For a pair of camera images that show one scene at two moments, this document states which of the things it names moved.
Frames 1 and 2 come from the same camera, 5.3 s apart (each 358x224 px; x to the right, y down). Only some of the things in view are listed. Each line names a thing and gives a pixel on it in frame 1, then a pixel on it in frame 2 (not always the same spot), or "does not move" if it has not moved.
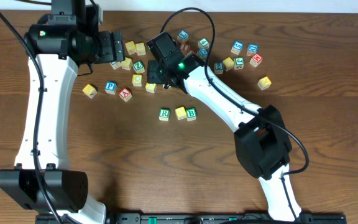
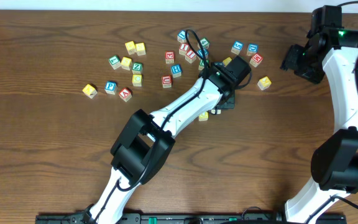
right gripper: x=151 y=73 → x=289 y=61
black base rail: x=195 y=218 does not move
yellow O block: x=151 y=88 → x=203 y=117
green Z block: x=138 y=67 does not move
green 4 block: x=203 y=43 does not move
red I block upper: x=184 y=47 does not move
